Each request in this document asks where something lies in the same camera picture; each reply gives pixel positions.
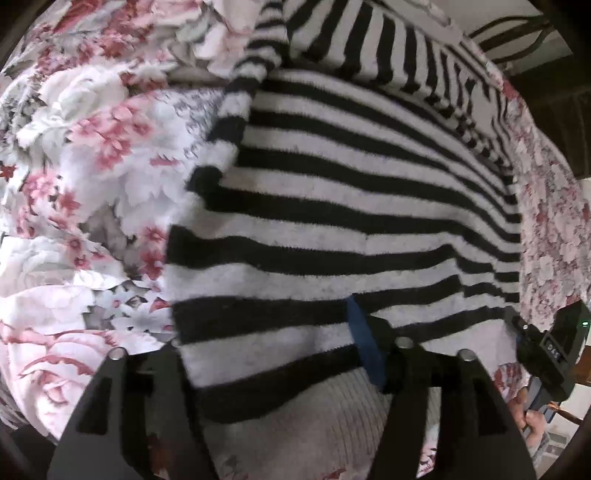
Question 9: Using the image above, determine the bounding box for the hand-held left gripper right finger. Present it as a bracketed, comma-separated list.
[346, 295, 539, 480]

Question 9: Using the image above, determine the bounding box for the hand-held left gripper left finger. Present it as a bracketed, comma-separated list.
[46, 339, 218, 480]

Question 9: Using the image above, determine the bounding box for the floral bed blanket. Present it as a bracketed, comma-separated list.
[0, 0, 585, 480]

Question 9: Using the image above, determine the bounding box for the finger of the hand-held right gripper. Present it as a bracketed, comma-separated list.
[503, 306, 533, 345]

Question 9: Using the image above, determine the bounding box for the person's right hand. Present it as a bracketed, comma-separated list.
[509, 387, 553, 456]

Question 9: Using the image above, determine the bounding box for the black white striped sweater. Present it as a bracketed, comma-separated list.
[166, 0, 525, 476]

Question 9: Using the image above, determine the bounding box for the ornate metal bed frame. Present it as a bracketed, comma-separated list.
[466, 14, 561, 61]

